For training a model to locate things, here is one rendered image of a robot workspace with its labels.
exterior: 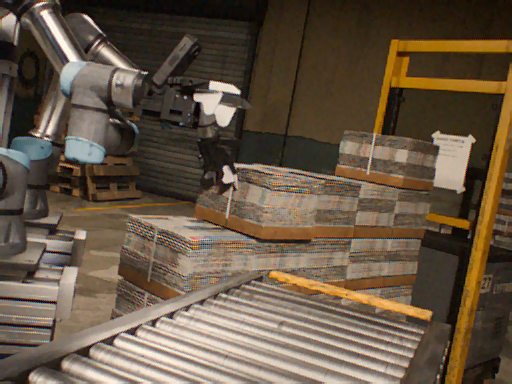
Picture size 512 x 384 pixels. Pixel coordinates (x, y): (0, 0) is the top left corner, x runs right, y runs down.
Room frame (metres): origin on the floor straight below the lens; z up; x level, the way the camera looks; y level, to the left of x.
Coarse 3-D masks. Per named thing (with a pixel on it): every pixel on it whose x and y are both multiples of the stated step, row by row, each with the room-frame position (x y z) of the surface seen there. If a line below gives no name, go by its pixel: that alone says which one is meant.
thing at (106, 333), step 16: (208, 288) 1.37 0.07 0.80; (224, 288) 1.39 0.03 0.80; (160, 304) 1.18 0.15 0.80; (176, 304) 1.20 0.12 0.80; (192, 304) 1.22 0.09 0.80; (112, 320) 1.03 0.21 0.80; (128, 320) 1.05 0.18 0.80; (144, 320) 1.06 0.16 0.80; (80, 336) 0.93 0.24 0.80; (96, 336) 0.95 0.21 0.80; (112, 336) 0.96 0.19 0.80; (32, 352) 0.84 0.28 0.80; (48, 352) 0.85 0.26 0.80; (64, 352) 0.86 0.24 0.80; (80, 352) 0.89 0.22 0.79; (0, 368) 0.77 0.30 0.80; (16, 368) 0.78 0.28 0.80; (32, 368) 0.79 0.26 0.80
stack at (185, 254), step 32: (128, 224) 2.06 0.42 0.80; (160, 224) 1.99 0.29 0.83; (192, 224) 2.10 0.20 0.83; (128, 256) 2.04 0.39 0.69; (160, 256) 1.92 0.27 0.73; (192, 256) 1.82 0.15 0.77; (224, 256) 1.92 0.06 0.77; (256, 256) 2.05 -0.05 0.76; (288, 256) 2.17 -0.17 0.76; (320, 256) 2.31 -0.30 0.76; (352, 256) 2.46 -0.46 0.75; (128, 288) 2.03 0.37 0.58; (192, 288) 1.84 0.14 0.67
